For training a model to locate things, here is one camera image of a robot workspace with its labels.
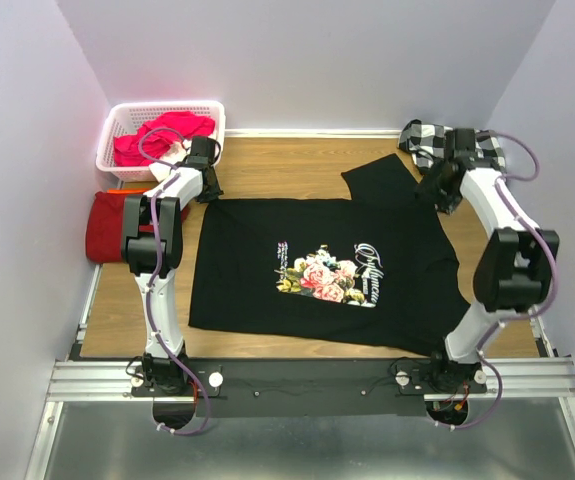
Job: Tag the white wall trim strip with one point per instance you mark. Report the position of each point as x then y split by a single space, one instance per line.
314 133

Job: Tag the black floral print t-shirt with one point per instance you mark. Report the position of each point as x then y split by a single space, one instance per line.
374 269

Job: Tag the pink red garment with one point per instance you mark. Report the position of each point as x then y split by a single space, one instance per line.
154 138

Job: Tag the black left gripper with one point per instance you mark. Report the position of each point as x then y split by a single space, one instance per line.
209 186

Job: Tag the white plastic laundry basket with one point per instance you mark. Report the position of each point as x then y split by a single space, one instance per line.
126 118

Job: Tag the aluminium frame rail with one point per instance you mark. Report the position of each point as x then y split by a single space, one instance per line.
93 428

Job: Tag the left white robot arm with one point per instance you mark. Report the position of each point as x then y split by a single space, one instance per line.
161 368

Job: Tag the white garment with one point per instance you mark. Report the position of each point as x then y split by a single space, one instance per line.
174 155

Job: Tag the folded dark red t-shirt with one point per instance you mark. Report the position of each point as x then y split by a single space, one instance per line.
104 225

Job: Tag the folded orange garment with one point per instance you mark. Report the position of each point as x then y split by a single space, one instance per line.
137 191

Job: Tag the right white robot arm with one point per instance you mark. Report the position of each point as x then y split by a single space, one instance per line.
517 269

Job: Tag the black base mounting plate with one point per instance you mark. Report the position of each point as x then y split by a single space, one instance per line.
247 388

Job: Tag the black white checkered shirt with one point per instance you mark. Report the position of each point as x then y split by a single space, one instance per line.
425 143

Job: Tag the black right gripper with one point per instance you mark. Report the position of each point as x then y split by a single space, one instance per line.
437 187

